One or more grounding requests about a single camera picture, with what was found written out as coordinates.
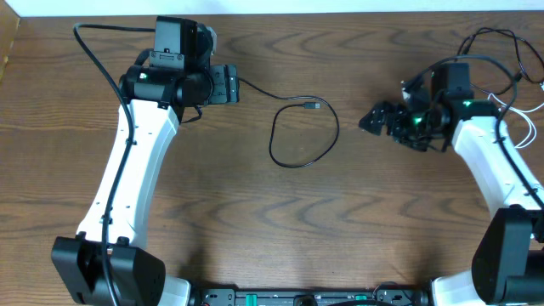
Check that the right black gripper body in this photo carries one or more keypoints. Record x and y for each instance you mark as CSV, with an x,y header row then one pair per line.
x,y
412,128

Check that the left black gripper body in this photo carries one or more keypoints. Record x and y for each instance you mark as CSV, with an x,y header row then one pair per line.
x,y
230,83

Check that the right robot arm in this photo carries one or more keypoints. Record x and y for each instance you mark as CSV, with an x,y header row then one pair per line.
x,y
504,269

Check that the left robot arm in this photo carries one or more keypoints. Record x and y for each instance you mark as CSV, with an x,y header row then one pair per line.
x,y
106,262

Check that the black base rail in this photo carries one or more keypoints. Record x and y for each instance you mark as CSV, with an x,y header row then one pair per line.
x,y
388,293

